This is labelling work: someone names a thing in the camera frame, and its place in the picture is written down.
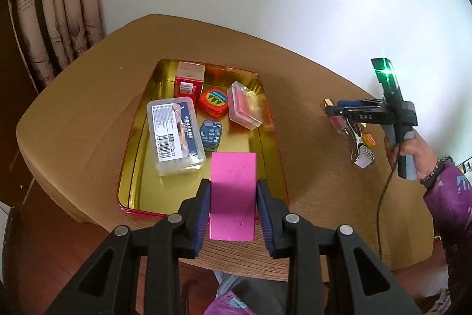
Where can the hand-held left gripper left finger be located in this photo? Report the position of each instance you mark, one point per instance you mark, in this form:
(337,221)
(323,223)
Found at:
(204,215)

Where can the blue patterned small case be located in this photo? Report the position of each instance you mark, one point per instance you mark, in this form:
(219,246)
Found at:
(211,134)

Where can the red metal tin box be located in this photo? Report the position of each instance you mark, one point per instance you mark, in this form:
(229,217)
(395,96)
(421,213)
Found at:
(236,141)

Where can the brown wooden door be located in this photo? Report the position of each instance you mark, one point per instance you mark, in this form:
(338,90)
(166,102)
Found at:
(11,97)

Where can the pink rectangular block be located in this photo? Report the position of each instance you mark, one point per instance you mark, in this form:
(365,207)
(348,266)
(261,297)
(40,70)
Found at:
(232,189)

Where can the red carton box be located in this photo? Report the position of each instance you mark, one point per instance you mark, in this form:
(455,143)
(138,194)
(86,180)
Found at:
(188,79)

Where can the person's legs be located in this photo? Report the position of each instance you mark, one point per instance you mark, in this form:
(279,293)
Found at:
(228,281)

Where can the large clear labelled plastic box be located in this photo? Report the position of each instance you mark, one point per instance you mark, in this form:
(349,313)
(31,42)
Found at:
(173,134)

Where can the shiny metal tool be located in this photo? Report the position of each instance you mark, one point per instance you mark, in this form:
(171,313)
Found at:
(359,149)

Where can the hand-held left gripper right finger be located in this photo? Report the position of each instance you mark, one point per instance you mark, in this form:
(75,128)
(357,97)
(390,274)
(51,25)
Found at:
(263,219)

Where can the person's right forearm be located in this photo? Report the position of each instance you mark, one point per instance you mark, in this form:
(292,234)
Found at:
(450,197)

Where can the small clear plastic box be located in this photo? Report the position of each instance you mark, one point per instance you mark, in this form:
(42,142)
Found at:
(243,106)

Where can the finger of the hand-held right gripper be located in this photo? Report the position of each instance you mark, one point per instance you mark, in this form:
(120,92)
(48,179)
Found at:
(346,103)
(335,111)

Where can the leaf patterned beige curtain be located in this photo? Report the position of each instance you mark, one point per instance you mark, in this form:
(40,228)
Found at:
(66,5)

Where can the orange tape measure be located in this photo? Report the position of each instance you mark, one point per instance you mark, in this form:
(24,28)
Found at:
(213,101)

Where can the person's right hand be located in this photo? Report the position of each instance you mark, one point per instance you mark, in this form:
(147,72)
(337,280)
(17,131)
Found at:
(422,156)

